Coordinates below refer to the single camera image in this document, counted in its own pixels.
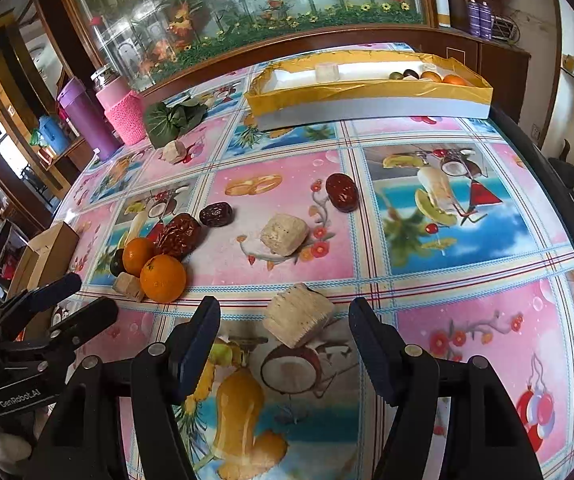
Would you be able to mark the printed fruit tablecloth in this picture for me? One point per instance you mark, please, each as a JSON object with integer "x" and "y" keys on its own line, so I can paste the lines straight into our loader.
{"x": 417, "y": 270}

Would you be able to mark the white foam block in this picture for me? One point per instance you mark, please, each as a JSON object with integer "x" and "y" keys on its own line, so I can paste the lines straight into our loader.
{"x": 328, "y": 71}

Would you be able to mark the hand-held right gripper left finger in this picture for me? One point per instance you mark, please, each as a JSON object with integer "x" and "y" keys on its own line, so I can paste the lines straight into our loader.
{"x": 194, "y": 352}

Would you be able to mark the yellow lined white box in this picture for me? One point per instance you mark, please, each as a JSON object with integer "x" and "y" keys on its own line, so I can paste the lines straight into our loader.
{"x": 367, "y": 105}

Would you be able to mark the purple thermos bottle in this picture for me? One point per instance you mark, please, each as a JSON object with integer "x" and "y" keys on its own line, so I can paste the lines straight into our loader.
{"x": 89, "y": 120}

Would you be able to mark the green leaf wrap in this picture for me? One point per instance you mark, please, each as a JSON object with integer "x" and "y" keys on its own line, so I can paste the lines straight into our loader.
{"x": 172, "y": 119}

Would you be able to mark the large beige sugarcane piece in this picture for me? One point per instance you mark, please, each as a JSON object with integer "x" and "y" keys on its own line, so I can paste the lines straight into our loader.
{"x": 299, "y": 317}

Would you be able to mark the brown cardboard box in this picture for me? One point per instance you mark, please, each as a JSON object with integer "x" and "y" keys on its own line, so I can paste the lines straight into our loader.
{"x": 42, "y": 255}

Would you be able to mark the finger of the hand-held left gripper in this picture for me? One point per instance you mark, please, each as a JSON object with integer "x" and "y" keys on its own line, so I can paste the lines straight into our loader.
{"x": 89, "y": 312}
{"x": 52, "y": 290}

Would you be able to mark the small green fruit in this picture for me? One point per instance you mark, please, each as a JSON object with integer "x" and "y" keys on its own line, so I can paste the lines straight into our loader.
{"x": 395, "y": 76}

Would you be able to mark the blue thermos jug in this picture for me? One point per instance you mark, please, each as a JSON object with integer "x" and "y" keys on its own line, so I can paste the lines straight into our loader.
{"x": 53, "y": 132}

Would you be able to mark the orange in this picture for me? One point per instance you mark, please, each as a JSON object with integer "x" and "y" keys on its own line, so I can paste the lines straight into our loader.
{"x": 163, "y": 278}
{"x": 137, "y": 255}
{"x": 430, "y": 78}
{"x": 454, "y": 80}

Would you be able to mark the large red date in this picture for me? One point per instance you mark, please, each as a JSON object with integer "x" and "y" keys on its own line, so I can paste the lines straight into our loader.
{"x": 179, "y": 235}

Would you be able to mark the dark red date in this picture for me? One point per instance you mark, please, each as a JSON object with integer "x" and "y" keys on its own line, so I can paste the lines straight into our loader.
{"x": 215, "y": 215}

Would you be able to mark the flower painted glass screen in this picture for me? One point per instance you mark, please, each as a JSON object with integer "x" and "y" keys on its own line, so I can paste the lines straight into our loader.
{"x": 242, "y": 5}

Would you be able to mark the dark green fruit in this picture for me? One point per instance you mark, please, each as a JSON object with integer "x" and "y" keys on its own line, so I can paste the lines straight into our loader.
{"x": 116, "y": 262}

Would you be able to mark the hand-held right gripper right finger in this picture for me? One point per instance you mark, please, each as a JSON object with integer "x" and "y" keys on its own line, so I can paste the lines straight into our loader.
{"x": 372, "y": 355}

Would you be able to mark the small dark fruit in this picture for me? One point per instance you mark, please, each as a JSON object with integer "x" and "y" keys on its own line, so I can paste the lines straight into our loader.
{"x": 410, "y": 74}

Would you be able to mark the bottle with pink knit sleeve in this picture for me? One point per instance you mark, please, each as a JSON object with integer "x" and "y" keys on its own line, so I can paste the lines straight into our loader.
{"x": 122, "y": 110}

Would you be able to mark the purple spray bottle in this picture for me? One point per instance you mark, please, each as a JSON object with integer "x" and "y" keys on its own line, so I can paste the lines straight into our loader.
{"x": 486, "y": 21}
{"x": 474, "y": 17}

